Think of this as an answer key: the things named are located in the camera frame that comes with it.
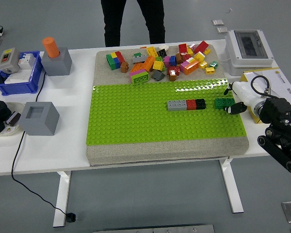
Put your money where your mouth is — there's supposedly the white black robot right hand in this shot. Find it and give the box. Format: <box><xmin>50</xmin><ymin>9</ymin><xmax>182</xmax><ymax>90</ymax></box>
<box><xmin>223</xmin><ymin>81</ymin><xmax>264</xmax><ymax>115</ymax></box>

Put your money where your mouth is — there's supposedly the dark green toy brick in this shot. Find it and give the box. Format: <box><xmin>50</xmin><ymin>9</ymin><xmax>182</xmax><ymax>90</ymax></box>
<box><xmin>214</xmin><ymin>98</ymin><xmax>235</xmax><ymax>110</ymax></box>

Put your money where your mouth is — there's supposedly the orange long toy brick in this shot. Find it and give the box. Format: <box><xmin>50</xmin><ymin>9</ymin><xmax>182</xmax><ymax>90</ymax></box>
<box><xmin>183</xmin><ymin>59</ymin><xmax>200</xmax><ymax>75</ymax></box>

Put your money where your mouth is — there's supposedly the red long toy brick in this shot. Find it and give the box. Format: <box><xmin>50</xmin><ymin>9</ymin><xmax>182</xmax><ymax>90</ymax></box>
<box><xmin>193</xmin><ymin>40</ymin><xmax>209</xmax><ymax>54</ymax></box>

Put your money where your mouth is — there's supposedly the dark red shiny brick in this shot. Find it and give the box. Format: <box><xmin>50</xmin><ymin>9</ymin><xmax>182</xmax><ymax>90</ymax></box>
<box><xmin>167</xmin><ymin>66</ymin><xmax>181</xmax><ymax>77</ymax></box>

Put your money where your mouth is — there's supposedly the dark grey slope brick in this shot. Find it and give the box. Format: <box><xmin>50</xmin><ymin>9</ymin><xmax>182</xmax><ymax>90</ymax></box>
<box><xmin>151</xmin><ymin>69</ymin><xmax>165</xmax><ymax>82</ymax></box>

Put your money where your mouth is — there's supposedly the yellow long toy brick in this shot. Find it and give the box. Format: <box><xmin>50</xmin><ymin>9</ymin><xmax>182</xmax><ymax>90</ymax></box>
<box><xmin>146</xmin><ymin>46</ymin><xmax>159</xmax><ymax>58</ymax></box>

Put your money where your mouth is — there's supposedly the lime green studded baseplate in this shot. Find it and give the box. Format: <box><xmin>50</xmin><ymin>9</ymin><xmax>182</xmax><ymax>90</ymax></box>
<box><xmin>86</xmin><ymin>78</ymin><xmax>245</xmax><ymax>146</ymax></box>

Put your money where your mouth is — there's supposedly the green long toy brick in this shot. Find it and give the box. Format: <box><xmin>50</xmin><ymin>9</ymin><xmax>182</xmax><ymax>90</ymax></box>
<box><xmin>106</xmin><ymin>53</ymin><xmax>116</xmax><ymax>70</ymax></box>

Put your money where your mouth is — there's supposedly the yellow white cardboard box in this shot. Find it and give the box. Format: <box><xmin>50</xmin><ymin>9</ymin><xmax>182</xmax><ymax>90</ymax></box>
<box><xmin>240</xmin><ymin>67</ymin><xmax>291</xmax><ymax>125</ymax></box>

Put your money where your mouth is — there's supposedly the white electrical distribution box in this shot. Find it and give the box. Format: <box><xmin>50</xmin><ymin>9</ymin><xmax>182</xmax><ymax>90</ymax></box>
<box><xmin>219</xmin><ymin>29</ymin><xmax>275</xmax><ymax>76</ymax></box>

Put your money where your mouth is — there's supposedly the white table leg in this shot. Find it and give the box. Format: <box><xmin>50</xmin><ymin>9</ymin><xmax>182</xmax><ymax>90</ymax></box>
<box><xmin>218</xmin><ymin>159</ymin><xmax>244</xmax><ymax>214</ymax></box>
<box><xmin>52</xmin><ymin>171</ymin><xmax>72</xmax><ymax>228</ymax></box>

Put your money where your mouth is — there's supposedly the grey-brown foam mat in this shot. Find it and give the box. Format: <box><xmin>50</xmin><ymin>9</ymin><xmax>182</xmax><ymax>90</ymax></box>
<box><xmin>86</xmin><ymin>44</ymin><xmax>250</xmax><ymax>167</ymax></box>

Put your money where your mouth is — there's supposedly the person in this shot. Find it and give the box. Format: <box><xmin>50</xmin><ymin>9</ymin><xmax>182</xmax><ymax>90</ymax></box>
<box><xmin>100</xmin><ymin>0</ymin><xmax>166</xmax><ymax>48</ymax></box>

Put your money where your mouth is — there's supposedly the long metal plate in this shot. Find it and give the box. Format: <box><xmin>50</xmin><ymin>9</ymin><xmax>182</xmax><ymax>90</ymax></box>
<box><xmin>93</xmin><ymin>224</ymin><xmax>215</xmax><ymax>233</ymax></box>

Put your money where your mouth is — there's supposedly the grey block with round hole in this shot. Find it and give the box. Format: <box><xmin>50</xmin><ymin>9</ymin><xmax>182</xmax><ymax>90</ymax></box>
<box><xmin>41</xmin><ymin>47</ymin><xmax>73</xmax><ymax>77</ymax></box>

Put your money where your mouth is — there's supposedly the orange cylinder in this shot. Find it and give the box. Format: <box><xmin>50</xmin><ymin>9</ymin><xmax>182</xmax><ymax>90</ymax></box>
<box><xmin>42</xmin><ymin>36</ymin><xmax>61</xmax><ymax>59</ymax></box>

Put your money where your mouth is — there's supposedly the grey block with square recess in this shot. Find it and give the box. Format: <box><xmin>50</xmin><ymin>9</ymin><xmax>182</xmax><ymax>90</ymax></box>
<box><xmin>18</xmin><ymin>101</ymin><xmax>61</xmax><ymax>136</ymax></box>

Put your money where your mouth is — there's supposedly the white circuit breaker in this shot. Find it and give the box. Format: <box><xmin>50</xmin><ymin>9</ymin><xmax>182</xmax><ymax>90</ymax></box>
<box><xmin>18</xmin><ymin>52</ymin><xmax>36</xmax><ymax>70</ymax></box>

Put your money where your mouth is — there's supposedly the blue plastic bin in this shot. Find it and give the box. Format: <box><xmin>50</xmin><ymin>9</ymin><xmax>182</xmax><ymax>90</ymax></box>
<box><xmin>0</xmin><ymin>50</ymin><xmax>44</xmax><ymax>96</ymax></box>

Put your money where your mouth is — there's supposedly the white flat box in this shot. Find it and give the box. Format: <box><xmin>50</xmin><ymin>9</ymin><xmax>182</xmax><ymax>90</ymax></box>
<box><xmin>4</xmin><ymin>70</ymin><xmax>31</xmax><ymax>84</ymax></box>

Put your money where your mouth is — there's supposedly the small brown white block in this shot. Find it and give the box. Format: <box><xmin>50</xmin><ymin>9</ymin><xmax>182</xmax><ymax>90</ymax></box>
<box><xmin>6</xmin><ymin>111</ymin><xmax>22</xmax><ymax>127</ymax></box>

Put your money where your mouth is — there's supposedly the white plate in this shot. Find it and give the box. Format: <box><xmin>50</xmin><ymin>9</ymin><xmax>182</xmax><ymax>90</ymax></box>
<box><xmin>0</xmin><ymin>101</ymin><xmax>25</xmax><ymax>137</ymax></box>

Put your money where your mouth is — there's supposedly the grey switch box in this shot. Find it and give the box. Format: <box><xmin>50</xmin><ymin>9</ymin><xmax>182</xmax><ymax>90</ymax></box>
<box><xmin>0</xmin><ymin>47</ymin><xmax>20</xmax><ymax>73</ymax></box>

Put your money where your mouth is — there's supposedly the black power cable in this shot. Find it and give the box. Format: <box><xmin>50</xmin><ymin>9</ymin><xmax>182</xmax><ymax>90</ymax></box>
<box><xmin>11</xmin><ymin>70</ymin><xmax>70</xmax><ymax>216</ymax></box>

